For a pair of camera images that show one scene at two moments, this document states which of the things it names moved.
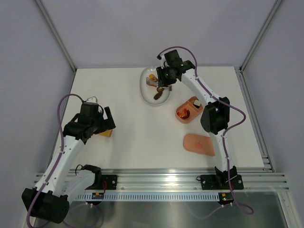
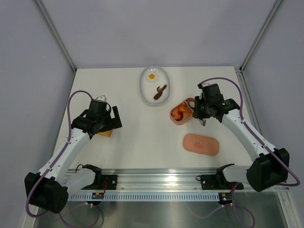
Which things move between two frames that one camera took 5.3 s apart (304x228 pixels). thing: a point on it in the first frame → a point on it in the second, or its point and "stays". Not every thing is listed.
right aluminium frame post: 274,8 stays
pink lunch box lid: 199,144 stays
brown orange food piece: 154,78 → 183,108
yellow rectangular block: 106,133 stays
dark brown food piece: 160,90 stays
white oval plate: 148,91 stays
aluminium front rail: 254,179 stays
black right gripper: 162,81 → 197,113
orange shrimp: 182,114 → 177,115
